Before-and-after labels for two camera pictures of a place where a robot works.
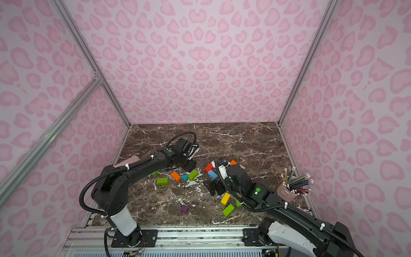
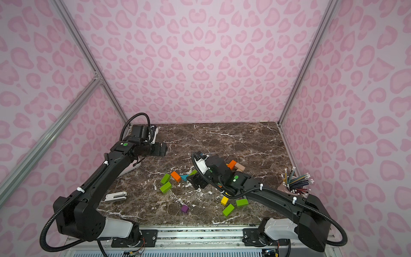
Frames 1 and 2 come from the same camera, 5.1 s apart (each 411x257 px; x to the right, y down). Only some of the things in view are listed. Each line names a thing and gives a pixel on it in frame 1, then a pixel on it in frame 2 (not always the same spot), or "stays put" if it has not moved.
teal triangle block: [184, 177] stays put
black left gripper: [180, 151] → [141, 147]
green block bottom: [228, 210] stays put
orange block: [176, 176] stays put
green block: [162, 181] → [166, 188]
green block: [193, 175] stays put
